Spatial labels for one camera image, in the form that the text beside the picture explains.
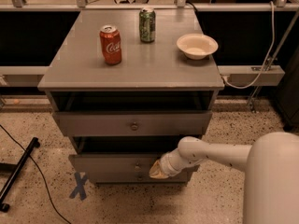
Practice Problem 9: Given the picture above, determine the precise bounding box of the white cable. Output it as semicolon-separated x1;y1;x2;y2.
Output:
221;1;276;90

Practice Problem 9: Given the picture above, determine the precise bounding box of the grey top drawer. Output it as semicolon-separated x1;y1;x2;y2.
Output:
53;111;212;137

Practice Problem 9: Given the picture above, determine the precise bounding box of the grey bottom drawer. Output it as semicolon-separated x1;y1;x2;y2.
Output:
87;172;192;184

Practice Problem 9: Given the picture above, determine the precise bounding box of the white paper bowl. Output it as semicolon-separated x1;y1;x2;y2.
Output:
177;34;219;60

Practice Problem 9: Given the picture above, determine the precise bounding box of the grey drawer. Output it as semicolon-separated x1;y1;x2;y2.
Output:
69;153;161;175
87;172;192;184
53;111;212;137

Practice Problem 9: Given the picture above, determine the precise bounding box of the green soda can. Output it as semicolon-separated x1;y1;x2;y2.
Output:
139;7;156;43

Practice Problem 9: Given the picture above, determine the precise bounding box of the black stand leg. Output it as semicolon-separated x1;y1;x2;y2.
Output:
0;137;40;213

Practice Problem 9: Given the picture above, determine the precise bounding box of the blue tape cross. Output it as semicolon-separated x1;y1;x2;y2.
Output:
69;173;88;201

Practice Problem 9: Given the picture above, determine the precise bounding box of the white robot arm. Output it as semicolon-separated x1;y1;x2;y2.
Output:
149;132;299;224

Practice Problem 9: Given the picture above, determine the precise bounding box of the grey wooden drawer cabinet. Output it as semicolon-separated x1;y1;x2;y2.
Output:
37;8;225;185

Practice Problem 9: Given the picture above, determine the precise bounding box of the red cola can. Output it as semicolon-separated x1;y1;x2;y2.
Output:
99;24;121;65

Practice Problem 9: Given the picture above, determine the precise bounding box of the black floor cable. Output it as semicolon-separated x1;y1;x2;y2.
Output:
0;124;73;224

